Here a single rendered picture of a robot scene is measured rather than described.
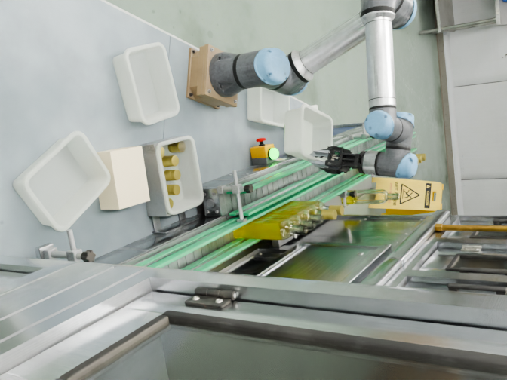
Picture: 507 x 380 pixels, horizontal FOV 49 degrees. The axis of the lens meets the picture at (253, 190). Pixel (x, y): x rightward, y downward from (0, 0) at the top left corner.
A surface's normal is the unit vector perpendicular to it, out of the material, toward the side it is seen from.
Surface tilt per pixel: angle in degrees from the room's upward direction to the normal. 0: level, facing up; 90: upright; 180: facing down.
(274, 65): 9
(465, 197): 90
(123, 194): 0
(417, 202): 74
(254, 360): 90
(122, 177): 0
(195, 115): 0
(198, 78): 90
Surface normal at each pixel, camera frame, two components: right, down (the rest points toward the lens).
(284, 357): -0.15, -0.97
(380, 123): -0.58, -0.04
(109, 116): 0.83, -0.02
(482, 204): -0.54, 0.23
